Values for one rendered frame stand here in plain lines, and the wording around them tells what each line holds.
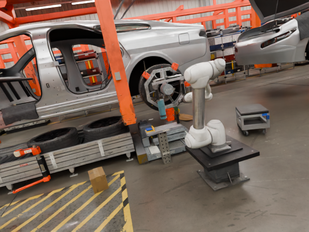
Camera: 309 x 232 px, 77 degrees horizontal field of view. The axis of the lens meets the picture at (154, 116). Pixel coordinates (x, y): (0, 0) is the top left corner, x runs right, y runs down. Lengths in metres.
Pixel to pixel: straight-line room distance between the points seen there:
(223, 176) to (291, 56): 3.00
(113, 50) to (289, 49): 3.18
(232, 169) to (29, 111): 2.65
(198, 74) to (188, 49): 1.70
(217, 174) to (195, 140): 0.41
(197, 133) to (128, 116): 1.05
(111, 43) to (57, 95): 1.14
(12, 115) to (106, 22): 1.79
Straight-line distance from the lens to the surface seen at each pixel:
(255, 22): 6.67
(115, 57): 2.40
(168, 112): 2.67
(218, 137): 1.85
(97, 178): 2.22
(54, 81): 3.04
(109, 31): 2.43
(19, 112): 3.21
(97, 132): 2.72
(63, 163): 2.79
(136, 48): 2.95
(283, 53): 4.40
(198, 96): 1.57
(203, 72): 1.49
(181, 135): 2.86
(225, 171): 1.98
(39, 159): 2.78
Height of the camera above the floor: 1.19
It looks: 15 degrees down
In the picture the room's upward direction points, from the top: 11 degrees counter-clockwise
